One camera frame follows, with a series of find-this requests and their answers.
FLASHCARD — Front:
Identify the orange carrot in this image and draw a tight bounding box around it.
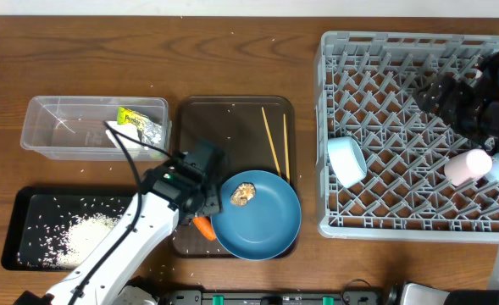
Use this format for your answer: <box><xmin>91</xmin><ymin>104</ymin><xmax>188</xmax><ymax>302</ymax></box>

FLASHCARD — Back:
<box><xmin>192</xmin><ymin>216</ymin><xmax>216</xmax><ymax>241</ymax></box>

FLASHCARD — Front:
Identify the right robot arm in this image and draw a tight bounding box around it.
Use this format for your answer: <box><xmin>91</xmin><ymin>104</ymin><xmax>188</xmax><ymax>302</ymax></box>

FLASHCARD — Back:
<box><xmin>397</xmin><ymin>51</ymin><xmax>499</xmax><ymax>304</ymax></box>

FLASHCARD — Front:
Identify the grey dishwasher rack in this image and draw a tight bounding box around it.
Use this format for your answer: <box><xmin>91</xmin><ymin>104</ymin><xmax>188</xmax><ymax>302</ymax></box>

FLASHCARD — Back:
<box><xmin>313</xmin><ymin>31</ymin><xmax>499</xmax><ymax>243</ymax></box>

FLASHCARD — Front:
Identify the light blue plastic cup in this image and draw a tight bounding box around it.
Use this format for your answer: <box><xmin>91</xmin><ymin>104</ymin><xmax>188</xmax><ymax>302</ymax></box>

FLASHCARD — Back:
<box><xmin>485</xmin><ymin>153</ymin><xmax>499</xmax><ymax>185</ymax></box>

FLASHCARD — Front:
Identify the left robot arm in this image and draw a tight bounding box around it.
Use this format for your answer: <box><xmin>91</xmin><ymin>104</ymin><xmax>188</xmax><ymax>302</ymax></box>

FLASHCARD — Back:
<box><xmin>16</xmin><ymin>141</ymin><xmax>224</xmax><ymax>304</ymax></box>

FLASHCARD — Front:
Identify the white rice pile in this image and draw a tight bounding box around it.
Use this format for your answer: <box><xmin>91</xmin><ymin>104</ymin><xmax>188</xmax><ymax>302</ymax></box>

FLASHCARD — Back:
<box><xmin>54</xmin><ymin>213</ymin><xmax>119</xmax><ymax>269</ymax></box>

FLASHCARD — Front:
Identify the black bin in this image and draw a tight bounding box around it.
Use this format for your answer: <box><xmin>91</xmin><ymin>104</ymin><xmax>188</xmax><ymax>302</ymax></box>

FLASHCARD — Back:
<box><xmin>1</xmin><ymin>186</ymin><xmax>134</xmax><ymax>272</ymax></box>

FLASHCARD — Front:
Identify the wooden chopstick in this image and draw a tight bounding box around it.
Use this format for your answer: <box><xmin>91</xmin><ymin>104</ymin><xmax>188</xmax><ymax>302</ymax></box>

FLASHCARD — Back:
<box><xmin>261</xmin><ymin>107</ymin><xmax>281</xmax><ymax>176</ymax></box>
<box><xmin>283</xmin><ymin>114</ymin><xmax>291</xmax><ymax>184</ymax></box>

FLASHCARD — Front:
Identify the blue plate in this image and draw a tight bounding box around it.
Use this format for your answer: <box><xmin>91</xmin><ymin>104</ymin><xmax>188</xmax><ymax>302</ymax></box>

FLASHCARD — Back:
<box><xmin>211</xmin><ymin>170</ymin><xmax>302</xmax><ymax>261</ymax></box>

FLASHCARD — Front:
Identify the white crumpled napkin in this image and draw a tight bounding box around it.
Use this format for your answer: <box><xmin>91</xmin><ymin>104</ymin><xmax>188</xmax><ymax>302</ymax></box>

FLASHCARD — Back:
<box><xmin>103</xmin><ymin>121</ymin><xmax>146</xmax><ymax>158</ymax></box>

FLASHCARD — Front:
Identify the gold foil wrapper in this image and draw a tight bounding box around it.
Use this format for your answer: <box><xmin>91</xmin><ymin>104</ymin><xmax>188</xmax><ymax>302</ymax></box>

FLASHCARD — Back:
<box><xmin>230</xmin><ymin>182</ymin><xmax>256</xmax><ymax>206</ymax></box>

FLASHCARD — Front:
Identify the brown serving tray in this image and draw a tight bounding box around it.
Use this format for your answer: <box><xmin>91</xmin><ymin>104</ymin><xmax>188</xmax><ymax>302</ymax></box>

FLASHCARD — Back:
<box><xmin>169</xmin><ymin>97</ymin><xmax>297</xmax><ymax>258</ymax></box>

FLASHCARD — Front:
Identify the pink plastic cup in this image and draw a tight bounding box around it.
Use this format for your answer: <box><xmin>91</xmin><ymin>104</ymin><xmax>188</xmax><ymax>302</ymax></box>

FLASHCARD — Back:
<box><xmin>444</xmin><ymin>149</ymin><xmax>492</xmax><ymax>186</ymax></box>

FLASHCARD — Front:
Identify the clear plastic bin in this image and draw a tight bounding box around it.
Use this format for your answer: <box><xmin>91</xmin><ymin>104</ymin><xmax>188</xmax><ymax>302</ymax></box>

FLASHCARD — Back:
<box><xmin>20</xmin><ymin>96</ymin><xmax>171</xmax><ymax>161</ymax></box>

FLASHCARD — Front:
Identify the yellow snack wrapper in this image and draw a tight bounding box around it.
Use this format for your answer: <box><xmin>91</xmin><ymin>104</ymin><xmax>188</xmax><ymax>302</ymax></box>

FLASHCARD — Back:
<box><xmin>117</xmin><ymin>107</ymin><xmax>163</xmax><ymax>147</ymax></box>

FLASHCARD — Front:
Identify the light blue rice bowl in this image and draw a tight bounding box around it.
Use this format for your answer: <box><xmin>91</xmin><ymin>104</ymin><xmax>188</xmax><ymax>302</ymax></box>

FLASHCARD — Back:
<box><xmin>327</xmin><ymin>136</ymin><xmax>368</xmax><ymax>188</ymax></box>

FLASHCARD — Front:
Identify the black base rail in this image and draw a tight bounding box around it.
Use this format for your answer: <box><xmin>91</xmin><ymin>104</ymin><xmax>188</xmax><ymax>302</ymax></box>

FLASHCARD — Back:
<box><xmin>117</xmin><ymin>277</ymin><xmax>402</xmax><ymax>305</ymax></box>

